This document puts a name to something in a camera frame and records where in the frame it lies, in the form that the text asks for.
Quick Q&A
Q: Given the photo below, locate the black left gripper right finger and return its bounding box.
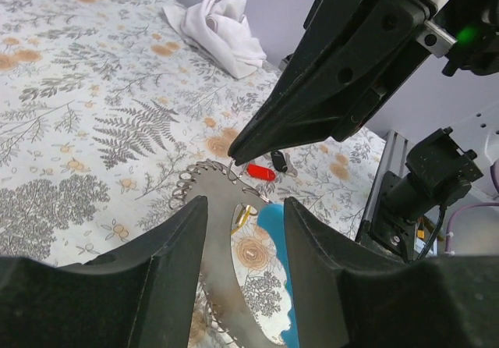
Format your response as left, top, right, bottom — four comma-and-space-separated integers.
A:
284, 198, 498, 347

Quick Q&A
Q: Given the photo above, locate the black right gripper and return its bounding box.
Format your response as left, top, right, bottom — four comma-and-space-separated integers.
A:
228, 0, 498, 165

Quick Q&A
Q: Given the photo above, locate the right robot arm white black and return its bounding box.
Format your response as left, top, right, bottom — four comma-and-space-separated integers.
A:
228, 0, 498, 262

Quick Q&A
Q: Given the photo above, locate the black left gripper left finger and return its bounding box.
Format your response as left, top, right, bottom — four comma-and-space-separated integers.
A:
1, 196, 208, 347

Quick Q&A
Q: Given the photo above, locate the floral patterned table mat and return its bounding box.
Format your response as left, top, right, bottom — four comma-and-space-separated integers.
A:
0, 0, 387, 348

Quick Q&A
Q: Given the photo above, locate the small silver keyring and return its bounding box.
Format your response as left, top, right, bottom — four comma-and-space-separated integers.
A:
226, 160, 249, 184

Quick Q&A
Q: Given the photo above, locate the key with yellow tag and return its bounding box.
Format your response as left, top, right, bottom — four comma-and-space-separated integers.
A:
231, 204, 258, 235

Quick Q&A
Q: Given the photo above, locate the crumpled white cloth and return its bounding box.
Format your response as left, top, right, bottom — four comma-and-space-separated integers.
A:
163, 0, 267, 80

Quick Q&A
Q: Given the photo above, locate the key with red tag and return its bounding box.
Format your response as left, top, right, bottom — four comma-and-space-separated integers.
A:
246, 164, 276, 182

